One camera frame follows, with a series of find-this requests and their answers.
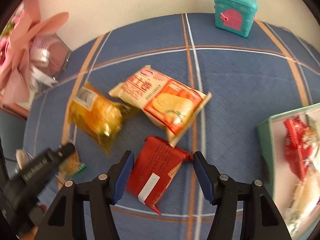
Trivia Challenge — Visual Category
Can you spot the green white small biscuit packet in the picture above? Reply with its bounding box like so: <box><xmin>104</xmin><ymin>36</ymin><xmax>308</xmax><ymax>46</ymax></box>
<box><xmin>58</xmin><ymin>151</ymin><xmax>86</xmax><ymax>180</ymax></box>

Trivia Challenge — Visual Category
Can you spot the red crinkly snack bag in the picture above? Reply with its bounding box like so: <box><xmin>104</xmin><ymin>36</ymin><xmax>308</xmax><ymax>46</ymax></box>
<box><xmin>283</xmin><ymin>116</ymin><xmax>318</xmax><ymax>181</ymax></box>

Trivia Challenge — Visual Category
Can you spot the small dark red packet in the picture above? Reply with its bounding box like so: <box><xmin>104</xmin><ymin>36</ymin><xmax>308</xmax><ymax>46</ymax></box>
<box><xmin>126</xmin><ymin>136</ymin><xmax>194</xmax><ymax>215</ymax></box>

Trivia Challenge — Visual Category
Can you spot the yellow clear bread packet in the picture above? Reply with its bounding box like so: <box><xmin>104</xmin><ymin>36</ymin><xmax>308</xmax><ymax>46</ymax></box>
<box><xmin>68</xmin><ymin>82</ymin><xmax>139</xmax><ymax>157</ymax></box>

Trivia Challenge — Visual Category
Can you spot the orange white cake snack packet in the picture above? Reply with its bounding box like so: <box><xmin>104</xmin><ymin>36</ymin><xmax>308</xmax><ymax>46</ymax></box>
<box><xmin>109</xmin><ymin>65</ymin><xmax>212</xmax><ymax>147</ymax></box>

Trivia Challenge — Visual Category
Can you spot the clear cream bun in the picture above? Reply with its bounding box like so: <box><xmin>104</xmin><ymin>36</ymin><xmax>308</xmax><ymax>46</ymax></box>
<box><xmin>284</xmin><ymin>171</ymin><xmax>319</xmax><ymax>236</ymax></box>

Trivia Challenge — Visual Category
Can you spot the teal shallow cardboard tray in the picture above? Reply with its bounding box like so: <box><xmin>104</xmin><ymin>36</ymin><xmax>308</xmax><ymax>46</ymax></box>
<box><xmin>258</xmin><ymin>103</ymin><xmax>319</xmax><ymax>239</ymax></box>

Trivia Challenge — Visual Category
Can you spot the blue plaid tablecloth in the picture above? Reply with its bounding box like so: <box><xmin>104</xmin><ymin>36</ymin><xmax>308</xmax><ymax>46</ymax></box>
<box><xmin>23</xmin><ymin>14</ymin><xmax>319</xmax><ymax>239</ymax></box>

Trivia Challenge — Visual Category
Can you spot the pink paper flower bouquet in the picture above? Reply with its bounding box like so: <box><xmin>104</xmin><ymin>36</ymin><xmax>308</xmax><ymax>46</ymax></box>
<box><xmin>1</xmin><ymin>0</ymin><xmax>69</xmax><ymax>105</ymax></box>

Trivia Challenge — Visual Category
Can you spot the teal toy house box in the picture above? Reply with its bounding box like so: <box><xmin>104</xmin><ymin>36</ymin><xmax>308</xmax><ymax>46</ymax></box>
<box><xmin>213</xmin><ymin>0</ymin><xmax>258</xmax><ymax>38</ymax></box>

